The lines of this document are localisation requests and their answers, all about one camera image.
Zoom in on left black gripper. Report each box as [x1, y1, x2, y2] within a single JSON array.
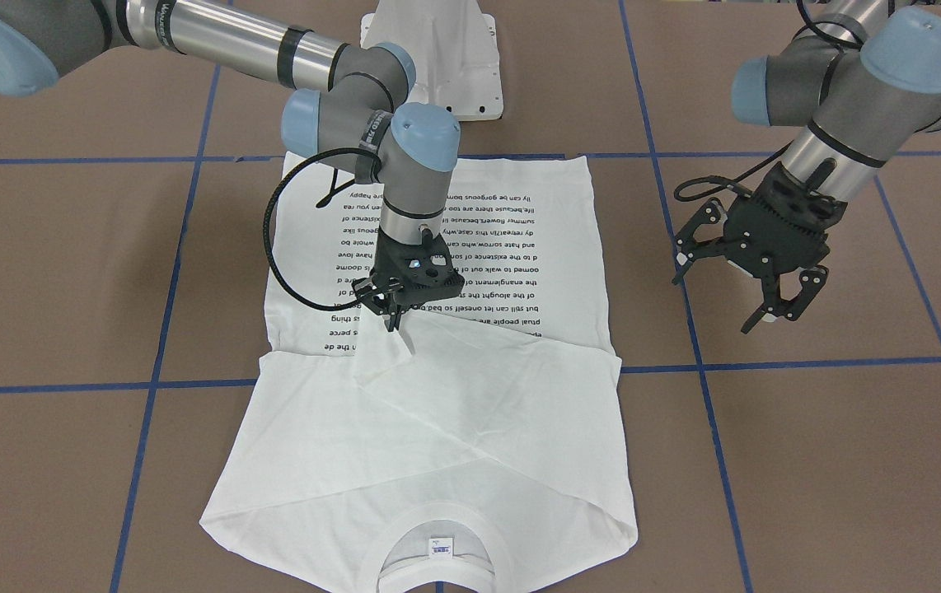
[[672, 162, 846, 334]]

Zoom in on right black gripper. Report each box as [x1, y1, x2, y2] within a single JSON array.
[[353, 230, 466, 333]]

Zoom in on white long-sleeve printed shirt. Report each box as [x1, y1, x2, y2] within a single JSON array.
[[199, 157, 639, 592]]

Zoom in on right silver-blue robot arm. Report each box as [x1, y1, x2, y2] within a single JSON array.
[[0, 1, 466, 331]]

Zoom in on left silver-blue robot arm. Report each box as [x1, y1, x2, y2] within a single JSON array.
[[675, 1, 941, 333]]

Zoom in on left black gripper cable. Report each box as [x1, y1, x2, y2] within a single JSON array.
[[672, 144, 793, 203]]

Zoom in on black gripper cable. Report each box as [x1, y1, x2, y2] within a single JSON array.
[[263, 147, 381, 312], [672, 144, 793, 203]]

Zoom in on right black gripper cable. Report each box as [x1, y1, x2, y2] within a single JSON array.
[[263, 147, 381, 312]]

